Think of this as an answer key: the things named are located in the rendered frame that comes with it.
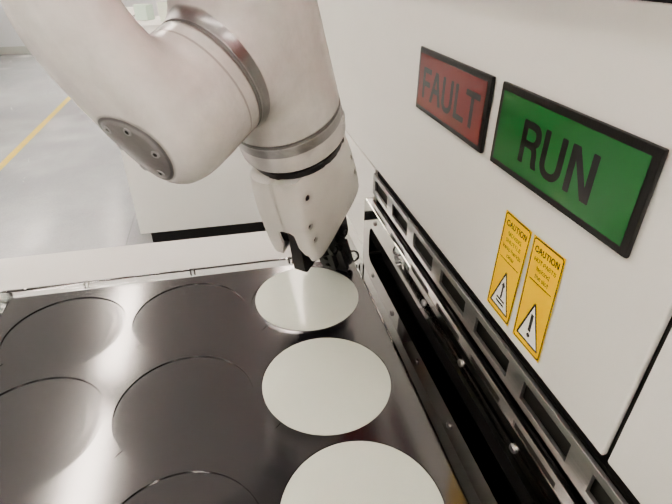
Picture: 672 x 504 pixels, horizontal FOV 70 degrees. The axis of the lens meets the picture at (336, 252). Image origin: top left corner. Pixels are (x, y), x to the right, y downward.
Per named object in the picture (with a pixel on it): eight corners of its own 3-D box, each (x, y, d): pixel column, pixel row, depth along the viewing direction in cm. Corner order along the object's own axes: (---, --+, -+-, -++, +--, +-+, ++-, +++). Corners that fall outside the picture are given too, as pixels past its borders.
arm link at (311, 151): (267, 67, 39) (278, 97, 42) (209, 139, 35) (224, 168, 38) (360, 76, 36) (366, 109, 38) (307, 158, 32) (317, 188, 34)
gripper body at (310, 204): (282, 85, 41) (312, 177, 50) (218, 169, 36) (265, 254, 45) (361, 95, 38) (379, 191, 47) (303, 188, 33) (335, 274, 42)
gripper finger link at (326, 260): (309, 221, 47) (324, 260, 52) (294, 247, 46) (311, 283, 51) (338, 229, 46) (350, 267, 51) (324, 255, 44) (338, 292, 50)
